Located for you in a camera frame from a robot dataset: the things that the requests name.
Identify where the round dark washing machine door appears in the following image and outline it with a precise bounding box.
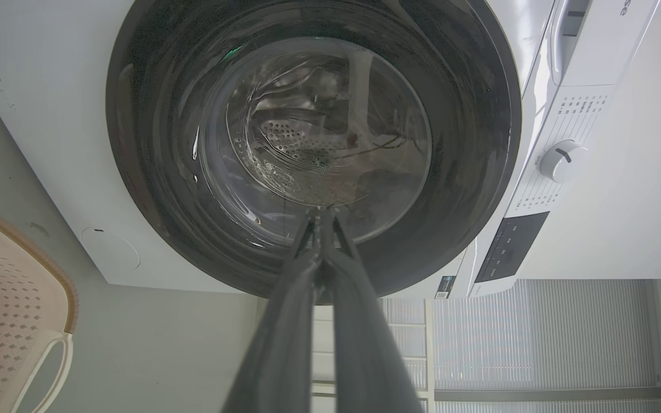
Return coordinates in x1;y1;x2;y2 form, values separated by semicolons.
106;0;522;299

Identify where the white front-load washing machine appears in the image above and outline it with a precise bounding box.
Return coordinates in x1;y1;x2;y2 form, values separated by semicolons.
0;0;661;300

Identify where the white washing machine dial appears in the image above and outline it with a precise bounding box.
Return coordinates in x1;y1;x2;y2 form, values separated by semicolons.
539;139;589;184

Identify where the beige perforated laundry basket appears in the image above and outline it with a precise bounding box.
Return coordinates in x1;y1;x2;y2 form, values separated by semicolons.
0;194;79;413

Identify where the white window blind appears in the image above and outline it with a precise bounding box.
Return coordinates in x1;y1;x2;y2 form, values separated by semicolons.
311;279;661;413

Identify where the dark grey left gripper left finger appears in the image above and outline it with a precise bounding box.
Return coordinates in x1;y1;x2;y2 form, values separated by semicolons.
220;208;324;413

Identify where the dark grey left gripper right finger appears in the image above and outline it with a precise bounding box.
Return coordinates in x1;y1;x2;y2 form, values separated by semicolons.
321;208;424;413

